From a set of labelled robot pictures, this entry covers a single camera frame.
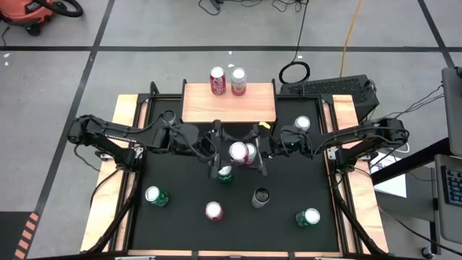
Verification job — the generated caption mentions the black table frame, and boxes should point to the black table frame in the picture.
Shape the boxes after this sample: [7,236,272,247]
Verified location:
[115,81,389,260]

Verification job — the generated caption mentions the tall silver Celsius can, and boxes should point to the tall silver Celsius can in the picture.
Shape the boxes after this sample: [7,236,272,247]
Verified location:
[251,186,271,209]
[161,109,180,127]

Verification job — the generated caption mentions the computer monitor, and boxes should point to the computer monitor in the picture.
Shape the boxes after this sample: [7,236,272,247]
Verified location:
[440,66,462,158]

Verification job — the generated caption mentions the orange shop vacuum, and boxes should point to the orange shop vacuum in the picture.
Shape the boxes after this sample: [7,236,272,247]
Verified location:
[0,0,55,36]

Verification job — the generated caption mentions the black mat orange stripes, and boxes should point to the black mat orange stripes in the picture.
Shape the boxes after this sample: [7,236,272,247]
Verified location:
[0,211,40,260]

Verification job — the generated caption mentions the black keyboard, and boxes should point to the black keyboard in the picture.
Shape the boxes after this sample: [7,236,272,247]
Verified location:
[440,165,462,207]

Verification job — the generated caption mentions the red Coca-Cola can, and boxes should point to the red Coca-Cola can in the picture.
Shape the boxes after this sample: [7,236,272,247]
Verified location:
[204,201,225,222]
[228,141,250,165]
[209,66,227,97]

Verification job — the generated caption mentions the yellow cable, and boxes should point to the yellow cable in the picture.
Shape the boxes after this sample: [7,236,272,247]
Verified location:
[339,0,364,79]

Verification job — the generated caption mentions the black vacuum hose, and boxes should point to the black vacuum hose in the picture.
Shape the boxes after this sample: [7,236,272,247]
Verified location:
[34,0,84,18]

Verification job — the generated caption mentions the white paper sheet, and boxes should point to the white paper sheet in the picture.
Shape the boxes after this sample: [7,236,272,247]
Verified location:
[370,151,407,199]

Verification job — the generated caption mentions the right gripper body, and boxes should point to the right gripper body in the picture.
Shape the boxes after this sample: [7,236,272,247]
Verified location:
[260,124,311,159]

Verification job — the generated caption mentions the gray rolling desk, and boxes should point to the gray rolling desk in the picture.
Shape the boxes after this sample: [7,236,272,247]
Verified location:
[371,139,462,259]

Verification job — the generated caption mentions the black diagonal frame strut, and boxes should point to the black diagonal frame strut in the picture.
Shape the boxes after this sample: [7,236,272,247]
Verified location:
[84,169,141,254]
[328,175,388,256]

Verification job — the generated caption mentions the green Sprite can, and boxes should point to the green Sprite can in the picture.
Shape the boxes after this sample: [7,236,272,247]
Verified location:
[216,165,235,185]
[295,207,321,228]
[144,186,170,207]

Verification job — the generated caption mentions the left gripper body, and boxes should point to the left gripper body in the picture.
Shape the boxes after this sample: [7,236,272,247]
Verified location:
[175,123,222,162]

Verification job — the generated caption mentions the wooden shelf black frame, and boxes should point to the wooden shelf black frame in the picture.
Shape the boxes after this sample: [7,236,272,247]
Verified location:
[180,77,281,126]

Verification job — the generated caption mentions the black coiled cable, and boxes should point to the black coiled cable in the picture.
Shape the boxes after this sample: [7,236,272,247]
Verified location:
[278,0,311,85]

